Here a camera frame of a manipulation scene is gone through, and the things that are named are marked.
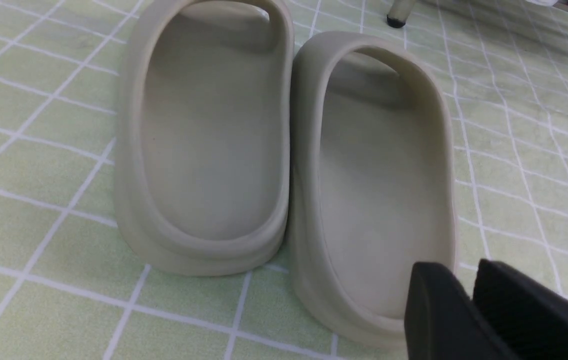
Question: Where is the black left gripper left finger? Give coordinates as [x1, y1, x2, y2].
[403, 262, 520, 360]

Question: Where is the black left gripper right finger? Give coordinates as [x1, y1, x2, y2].
[473, 259, 568, 360]

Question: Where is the metal shoe rack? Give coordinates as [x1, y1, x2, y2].
[386, 0, 417, 29]

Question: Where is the right tan slide slipper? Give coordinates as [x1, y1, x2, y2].
[287, 30, 457, 349]

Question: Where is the tan slide slipper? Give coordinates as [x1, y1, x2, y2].
[287, 30, 457, 349]
[114, 0, 294, 277]

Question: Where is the left tan slide slipper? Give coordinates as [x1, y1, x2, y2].
[114, 0, 294, 277]

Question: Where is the green checkered floor mat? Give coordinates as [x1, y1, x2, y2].
[0, 0, 568, 360]

